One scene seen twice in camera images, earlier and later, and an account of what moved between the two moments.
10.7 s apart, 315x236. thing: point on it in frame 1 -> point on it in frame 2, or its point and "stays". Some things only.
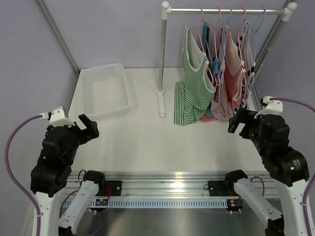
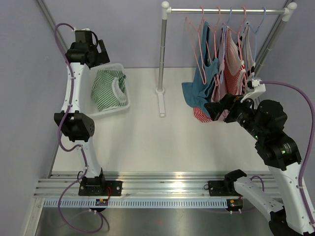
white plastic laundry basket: x=104 y=91 stays
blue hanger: x=224 y=50 stays
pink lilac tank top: x=222 y=108 stays
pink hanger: x=200 y=33 -> x=195 y=40
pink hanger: x=214 y=31 stays
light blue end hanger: x=256 y=31 stays
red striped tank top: x=235 y=72 stays
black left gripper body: x=84 y=135 -> x=99 y=58
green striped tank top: x=193 y=98 -> x=109 y=90
